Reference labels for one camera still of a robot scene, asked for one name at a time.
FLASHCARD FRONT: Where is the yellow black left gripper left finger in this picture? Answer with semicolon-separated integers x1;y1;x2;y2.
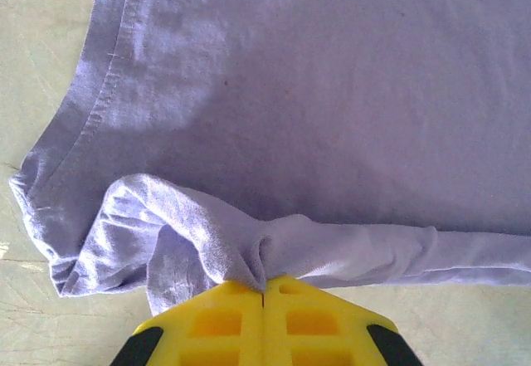
110;281;267;366

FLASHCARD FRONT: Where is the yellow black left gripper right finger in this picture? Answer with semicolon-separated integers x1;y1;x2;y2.
263;274;425;366

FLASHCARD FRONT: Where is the purple t-shirt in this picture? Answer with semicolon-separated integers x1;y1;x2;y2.
7;0;531;317

